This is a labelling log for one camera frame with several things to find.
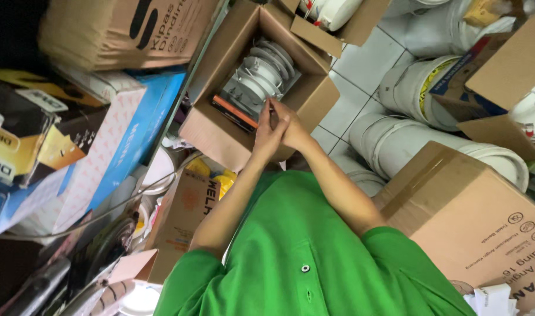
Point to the orange black flat booklet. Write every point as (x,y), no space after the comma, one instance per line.
(232,113)

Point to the white fan housing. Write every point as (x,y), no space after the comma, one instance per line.
(533,109)

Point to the small brown orange-print carton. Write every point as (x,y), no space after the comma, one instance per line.
(184,219)

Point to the large taped brown carton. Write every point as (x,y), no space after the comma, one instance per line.
(460,228)

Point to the open carton with white parts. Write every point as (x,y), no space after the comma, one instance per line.
(333,37)

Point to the black yellow carton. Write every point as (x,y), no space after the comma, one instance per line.
(35,131)

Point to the person's left fingers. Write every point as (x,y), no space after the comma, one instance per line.
(264,115)

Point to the open brown cardboard box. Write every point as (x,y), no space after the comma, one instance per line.
(215,131)

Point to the yellow plastic packets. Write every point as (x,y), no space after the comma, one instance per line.
(221,177)

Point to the brown carton with blue print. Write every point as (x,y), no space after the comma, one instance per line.
(504,70)

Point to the green button shirt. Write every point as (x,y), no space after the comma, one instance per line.
(302,254)

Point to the small yellow box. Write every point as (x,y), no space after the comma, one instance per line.
(480,12)

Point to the white pink patterned carton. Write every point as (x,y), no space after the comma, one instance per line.
(105,149)

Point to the person's right fingers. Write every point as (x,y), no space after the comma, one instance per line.
(281,110)

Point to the person's left hand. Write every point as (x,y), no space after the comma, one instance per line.
(267,136)

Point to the large white plastic bucket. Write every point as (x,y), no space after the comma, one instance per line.
(403,140)

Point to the grey white fan motor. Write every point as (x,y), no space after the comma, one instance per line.
(261,72)

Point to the white round fan base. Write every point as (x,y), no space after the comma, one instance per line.
(160,169)

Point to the small white plastic bucket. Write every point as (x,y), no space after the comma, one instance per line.
(359,175)

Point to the white red fan part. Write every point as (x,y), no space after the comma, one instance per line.
(337,11)

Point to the person's right hand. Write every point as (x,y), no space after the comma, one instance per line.
(296,131)

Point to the crumpled white paper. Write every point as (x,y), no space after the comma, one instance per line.
(491,300)

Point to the light blue box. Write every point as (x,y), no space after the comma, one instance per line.
(17,206)

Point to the brown carton with black print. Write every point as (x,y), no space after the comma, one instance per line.
(118,35)

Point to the white bucket with yellow label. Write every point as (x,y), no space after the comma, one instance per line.
(408,92)

